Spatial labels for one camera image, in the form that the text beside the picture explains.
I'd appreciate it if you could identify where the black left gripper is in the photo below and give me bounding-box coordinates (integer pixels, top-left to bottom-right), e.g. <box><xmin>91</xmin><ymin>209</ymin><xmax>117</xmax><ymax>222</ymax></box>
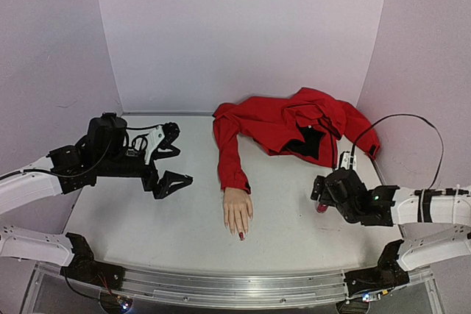
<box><xmin>96</xmin><ymin>149</ymin><xmax>194</xmax><ymax>199</ymax></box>

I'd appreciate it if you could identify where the red nail polish bottle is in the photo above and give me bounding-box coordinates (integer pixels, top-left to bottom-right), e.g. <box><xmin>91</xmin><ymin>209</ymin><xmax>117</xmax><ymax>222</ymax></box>
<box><xmin>316</xmin><ymin>201</ymin><xmax>329</xmax><ymax>214</ymax></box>

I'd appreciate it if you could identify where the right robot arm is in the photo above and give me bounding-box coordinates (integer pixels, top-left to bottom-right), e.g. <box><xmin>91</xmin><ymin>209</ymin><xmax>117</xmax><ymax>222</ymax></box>
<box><xmin>311</xmin><ymin>168</ymin><xmax>470</xmax><ymax>271</ymax></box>

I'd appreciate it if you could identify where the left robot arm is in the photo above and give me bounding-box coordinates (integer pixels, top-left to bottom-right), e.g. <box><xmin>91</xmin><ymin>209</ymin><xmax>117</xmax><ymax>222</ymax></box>
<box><xmin>1</xmin><ymin>113</ymin><xmax>193</xmax><ymax>282</ymax></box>

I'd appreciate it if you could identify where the mannequin hand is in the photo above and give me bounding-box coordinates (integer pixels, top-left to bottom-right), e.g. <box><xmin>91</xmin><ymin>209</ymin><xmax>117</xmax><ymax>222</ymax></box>
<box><xmin>223</xmin><ymin>188</ymin><xmax>253</xmax><ymax>241</ymax></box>

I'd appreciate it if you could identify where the red jacket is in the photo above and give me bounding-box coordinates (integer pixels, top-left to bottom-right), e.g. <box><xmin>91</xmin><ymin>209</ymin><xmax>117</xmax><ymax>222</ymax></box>
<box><xmin>213</xmin><ymin>88</ymin><xmax>380</xmax><ymax>193</ymax></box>

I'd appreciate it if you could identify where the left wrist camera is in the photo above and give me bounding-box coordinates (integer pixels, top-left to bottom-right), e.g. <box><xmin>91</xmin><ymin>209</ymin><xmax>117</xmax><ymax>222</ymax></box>
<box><xmin>144</xmin><ymin>122</ymin><xmax>180</xmax><ymax>165</ymax></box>

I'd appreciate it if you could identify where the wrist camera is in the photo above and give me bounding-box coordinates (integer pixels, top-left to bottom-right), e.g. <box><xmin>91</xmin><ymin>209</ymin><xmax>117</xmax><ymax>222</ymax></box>
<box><xmin>144</xmin><ymin>122</ymin><xmax>180</xmax><ymax>165</ymax></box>
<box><xmin>339</xmin><ymin>151</ymin><xmax>357</xmax><ymax>171</ymax></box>

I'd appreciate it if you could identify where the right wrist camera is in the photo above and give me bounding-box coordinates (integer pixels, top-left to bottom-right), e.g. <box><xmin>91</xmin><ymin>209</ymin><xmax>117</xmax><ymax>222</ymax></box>
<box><xmin>339</xmin><ymin>151</ymin><xmax>357</xmax><ymax>171</ymax></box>

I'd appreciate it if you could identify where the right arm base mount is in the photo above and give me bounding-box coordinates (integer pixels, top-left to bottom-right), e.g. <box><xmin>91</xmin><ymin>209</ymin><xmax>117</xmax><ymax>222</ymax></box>
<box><xmin>344</xmin><ymin>240</ymin><xmax>410</xmax><ymax>298</ymax></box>

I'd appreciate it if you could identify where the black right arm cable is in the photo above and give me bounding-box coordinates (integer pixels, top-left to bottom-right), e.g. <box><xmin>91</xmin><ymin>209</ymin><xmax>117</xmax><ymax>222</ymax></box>
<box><xmin>349</xmin><ymin>113</ymin><xmax>445</xmax><ymax>192</ymax></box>

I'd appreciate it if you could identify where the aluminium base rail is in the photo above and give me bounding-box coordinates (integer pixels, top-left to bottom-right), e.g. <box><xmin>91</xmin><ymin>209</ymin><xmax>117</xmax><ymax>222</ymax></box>
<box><xmin>38</xmin><ymin>263</ymin><xmax>443</xmax><ymax>313</ymax></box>

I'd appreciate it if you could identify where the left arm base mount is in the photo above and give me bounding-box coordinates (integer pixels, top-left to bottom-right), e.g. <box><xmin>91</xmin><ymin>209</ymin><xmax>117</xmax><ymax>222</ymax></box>
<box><xmin>60</xmin><ymin>232</ymin><xmax>124</xmax><ymax>290</ymax></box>

